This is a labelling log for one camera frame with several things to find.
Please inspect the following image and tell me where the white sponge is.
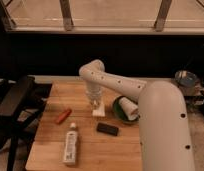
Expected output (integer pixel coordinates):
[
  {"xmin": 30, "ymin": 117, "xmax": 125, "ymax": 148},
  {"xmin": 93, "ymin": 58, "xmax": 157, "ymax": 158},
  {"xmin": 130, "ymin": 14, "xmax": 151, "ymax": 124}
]
[{"xmin": 92, "ymin": 102, "xmax": 105, "ymax": 117}]

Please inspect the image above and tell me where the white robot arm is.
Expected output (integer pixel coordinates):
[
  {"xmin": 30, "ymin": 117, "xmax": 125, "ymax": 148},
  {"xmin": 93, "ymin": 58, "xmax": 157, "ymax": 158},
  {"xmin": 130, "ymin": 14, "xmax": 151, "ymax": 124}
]
[{"xmin": 79, "ymin": 60, "xmax": 195, "ymax": 171}]

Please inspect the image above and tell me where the green bowl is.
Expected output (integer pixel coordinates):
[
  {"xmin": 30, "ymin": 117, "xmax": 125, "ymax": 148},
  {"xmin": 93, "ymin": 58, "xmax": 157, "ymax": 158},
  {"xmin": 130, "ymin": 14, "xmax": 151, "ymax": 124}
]
[{"xmin": 112, "ymin": 96, "xmax": 138, "ymax": 125}]

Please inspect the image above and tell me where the black rectangular block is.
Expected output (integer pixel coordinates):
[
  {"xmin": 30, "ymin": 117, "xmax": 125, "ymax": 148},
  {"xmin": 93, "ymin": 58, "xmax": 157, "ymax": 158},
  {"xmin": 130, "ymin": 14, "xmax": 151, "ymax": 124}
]
[{"xmin": 96, "ymin": 123, "xmax": 119, "ymax": 136}]

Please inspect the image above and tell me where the white cup in bowl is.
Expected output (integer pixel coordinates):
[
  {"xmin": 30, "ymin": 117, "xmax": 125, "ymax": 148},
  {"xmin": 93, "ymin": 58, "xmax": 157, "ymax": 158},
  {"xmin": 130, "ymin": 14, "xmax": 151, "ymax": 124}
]
[{"xmin": 119, "ymin": 97, "xmax": 138, "ymax": 121}]

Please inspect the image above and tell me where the white plastic bottle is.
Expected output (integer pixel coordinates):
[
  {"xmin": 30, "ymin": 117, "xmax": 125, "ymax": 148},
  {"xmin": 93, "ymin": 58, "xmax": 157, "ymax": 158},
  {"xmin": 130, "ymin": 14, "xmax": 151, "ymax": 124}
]
[{"xmin": 63, "ymin": 123, "xmax": 78, "ymax": 166}]

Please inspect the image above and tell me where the black chair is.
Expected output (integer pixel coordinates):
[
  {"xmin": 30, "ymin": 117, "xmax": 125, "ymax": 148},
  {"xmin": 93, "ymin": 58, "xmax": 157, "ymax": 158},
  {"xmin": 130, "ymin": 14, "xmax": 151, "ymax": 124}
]
[{"xmin": 0, "ymin": 76, "xmax": 52, "ymax": 171}]

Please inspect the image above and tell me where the metal bowl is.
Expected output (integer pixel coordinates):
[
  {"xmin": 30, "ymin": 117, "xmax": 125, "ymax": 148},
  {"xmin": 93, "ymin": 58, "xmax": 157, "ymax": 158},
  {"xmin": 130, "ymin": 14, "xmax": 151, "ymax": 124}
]
[{"xmin": 175, "ymin": 70, "xmax": 198, "ymax": 88}]

